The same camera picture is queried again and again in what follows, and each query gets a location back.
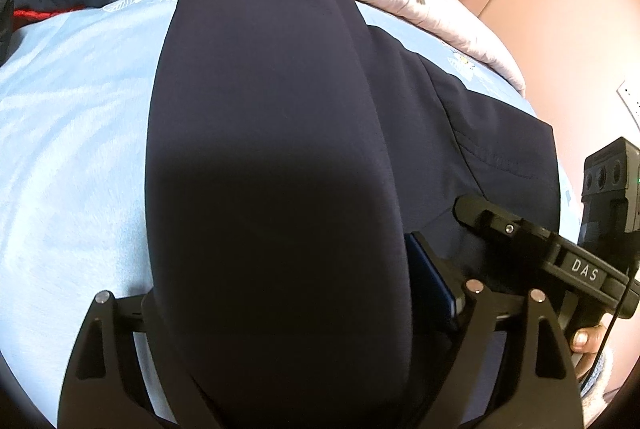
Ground navy blue jacket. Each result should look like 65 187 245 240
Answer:
145 0 561 428

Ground right hand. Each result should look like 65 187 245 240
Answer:
570 323 606 380

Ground pink quilted comforter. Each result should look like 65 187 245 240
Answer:
357 0 526 94

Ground black folded garment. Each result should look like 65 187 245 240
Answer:
0 0 14 65

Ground white wall power strip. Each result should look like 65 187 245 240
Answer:
617 80 640 128

